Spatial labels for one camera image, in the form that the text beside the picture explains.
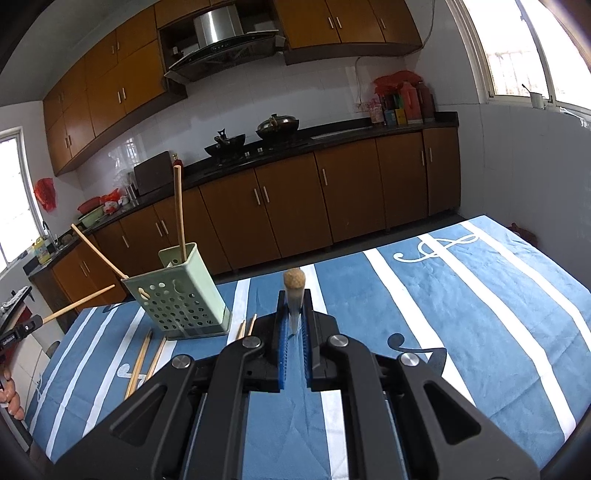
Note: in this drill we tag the black wok left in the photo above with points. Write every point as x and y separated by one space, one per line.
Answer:
226 147

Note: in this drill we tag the green perforated utensil holder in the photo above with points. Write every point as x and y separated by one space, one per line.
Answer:
181 298

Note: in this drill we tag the red thermos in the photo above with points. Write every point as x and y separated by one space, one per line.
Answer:
411 103

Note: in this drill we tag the lower wooden kitchen cabinets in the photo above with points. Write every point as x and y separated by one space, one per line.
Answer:
284 208

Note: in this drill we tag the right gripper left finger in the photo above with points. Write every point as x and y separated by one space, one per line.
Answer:
268 370

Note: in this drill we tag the upper wooden kitchen cabinets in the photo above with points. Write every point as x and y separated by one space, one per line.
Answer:
144 64

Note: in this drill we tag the red plastic bag on wall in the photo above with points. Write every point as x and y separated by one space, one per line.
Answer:
45 194

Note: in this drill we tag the left hand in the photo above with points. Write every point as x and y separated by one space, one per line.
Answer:
9 395

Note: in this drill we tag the green basin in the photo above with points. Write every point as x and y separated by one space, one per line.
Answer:
92 217

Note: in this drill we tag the yellow detergent bottle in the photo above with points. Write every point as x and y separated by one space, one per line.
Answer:
41 252

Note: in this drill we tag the steel range hood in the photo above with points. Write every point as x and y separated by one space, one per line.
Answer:
201 45

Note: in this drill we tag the blue white striped tablecloth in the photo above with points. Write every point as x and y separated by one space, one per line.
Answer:
516 327

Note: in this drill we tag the red basin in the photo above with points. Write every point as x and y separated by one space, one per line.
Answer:
89 205

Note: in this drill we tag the wooden chopstick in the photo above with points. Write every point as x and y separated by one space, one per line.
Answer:
132 383
155 359
294 282
251 324
177 176
76 304
111 252
241 330

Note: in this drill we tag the dark cutting board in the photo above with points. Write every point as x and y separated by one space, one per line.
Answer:
153 173

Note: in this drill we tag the red plastic bag on counter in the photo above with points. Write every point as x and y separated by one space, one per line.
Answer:
388 84

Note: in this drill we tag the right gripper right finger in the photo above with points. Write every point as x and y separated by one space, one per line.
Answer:
320 371

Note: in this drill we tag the black wok with lid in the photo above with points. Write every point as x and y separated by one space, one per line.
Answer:
278 127

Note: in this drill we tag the wooden kitchen cabinets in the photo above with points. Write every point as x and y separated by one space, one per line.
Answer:
144 64
284 208

